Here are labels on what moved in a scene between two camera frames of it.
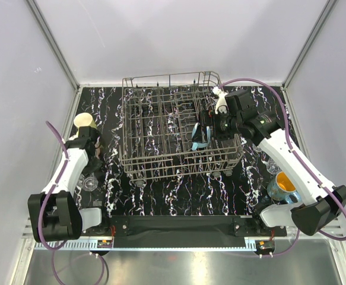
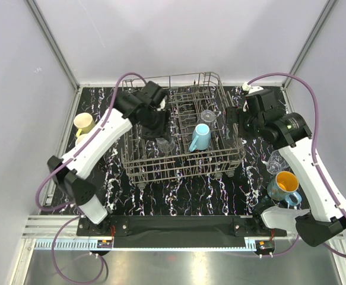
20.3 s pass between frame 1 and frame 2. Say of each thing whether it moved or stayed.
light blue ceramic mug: stayed
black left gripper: moved
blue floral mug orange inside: stayed
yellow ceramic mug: stayed
